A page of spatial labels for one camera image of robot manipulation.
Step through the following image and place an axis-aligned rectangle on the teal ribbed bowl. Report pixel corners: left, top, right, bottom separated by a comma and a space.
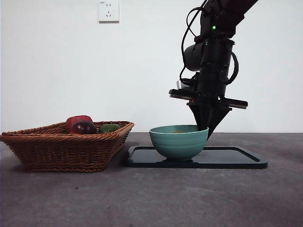
149, 125, 210, 162

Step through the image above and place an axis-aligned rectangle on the dark green rectangular tray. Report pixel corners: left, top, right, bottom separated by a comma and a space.
122, 146, 268, 170

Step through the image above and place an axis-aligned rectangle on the green avocado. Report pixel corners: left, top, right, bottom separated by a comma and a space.
98, 124, 121, 134

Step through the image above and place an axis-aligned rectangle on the dark purple plum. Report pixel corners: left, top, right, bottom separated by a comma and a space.
71, 121, 97, 135

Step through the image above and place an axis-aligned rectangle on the red apple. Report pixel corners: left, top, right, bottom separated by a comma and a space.
65, 115, 93, 134

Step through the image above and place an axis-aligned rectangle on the brown wicker basket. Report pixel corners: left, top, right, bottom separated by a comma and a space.
0, 121, 135, 173

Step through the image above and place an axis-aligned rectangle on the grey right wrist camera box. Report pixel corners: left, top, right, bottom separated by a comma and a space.
176, 79, 190, 91

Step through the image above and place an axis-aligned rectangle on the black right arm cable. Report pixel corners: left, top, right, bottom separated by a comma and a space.
226, 51, 240, 85
179, 6, 214, 82

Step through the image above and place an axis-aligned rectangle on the white wall socket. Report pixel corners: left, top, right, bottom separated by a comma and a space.
98, 0, 120, 24

